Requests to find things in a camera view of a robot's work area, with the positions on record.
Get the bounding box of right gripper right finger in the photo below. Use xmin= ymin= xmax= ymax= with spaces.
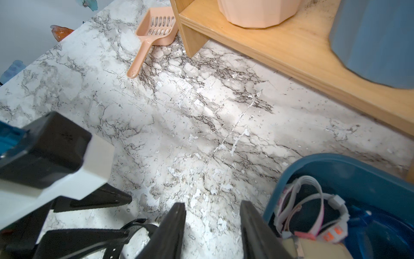
xmin=240 ymin=200 xmax=291 ymax=259

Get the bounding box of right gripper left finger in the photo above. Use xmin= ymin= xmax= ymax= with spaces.
xmin=136 ymin=202 xmax=186 ymax=259

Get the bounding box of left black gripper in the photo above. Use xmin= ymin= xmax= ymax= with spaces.
xmin=1 ymin=183 xmax=132 ymax=259

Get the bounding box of beige watch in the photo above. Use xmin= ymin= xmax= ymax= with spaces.
xmin=281 ymin=236 xmax=353 ymax=259

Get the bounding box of white orange watch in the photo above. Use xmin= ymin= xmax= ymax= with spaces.
xmin=317 ymin=193 xmax=350 ymax=243

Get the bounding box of black watch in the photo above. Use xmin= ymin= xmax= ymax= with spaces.
xmin=102 ymin=218 xmax=159 ymax=259

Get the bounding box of teal plastic storage box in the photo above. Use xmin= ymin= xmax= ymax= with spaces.
xmin=263 ymin=154 xmax=414 ymax=231

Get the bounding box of wooden shelf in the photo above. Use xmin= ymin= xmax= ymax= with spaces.
xmin=171 ymin=1 xmax=414 ymax=180

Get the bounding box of pink pot green plant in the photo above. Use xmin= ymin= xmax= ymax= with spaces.
xmin=217 ymin=0 xmax=301 ymax=29

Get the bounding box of blue pot white-green plant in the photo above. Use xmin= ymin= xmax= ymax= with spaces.
xmin=329 ymin=0 xmax=414 ymax=90

